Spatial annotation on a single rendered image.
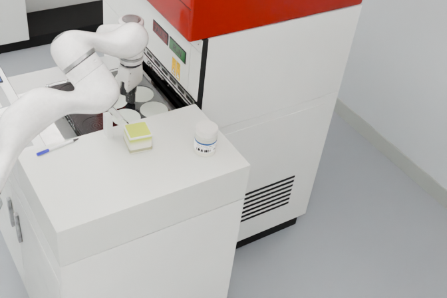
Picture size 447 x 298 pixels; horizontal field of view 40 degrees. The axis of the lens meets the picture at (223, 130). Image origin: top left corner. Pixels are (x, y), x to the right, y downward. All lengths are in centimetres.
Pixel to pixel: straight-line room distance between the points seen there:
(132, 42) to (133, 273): 74
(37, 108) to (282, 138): 124
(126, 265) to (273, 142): 88
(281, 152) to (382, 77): 113
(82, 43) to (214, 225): 76
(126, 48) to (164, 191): 44
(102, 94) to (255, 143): 98
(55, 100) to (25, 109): 7
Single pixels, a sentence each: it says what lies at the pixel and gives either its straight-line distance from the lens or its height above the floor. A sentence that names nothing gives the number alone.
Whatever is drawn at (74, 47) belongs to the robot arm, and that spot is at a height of 139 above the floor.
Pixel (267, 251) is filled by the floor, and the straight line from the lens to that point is 295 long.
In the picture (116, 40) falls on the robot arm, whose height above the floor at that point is 139.
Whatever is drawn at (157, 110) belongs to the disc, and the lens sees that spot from 219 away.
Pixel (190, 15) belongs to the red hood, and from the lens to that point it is 191.
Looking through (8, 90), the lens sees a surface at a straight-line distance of 221.
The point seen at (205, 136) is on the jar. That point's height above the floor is 105.
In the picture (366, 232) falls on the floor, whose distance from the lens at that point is 318.
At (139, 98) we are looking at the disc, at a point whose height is 90.
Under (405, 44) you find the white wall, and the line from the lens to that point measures 337.
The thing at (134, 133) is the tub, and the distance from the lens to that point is 188.
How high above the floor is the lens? 223
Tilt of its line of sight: 39 degrees down
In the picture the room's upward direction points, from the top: 8 degrees clockwise
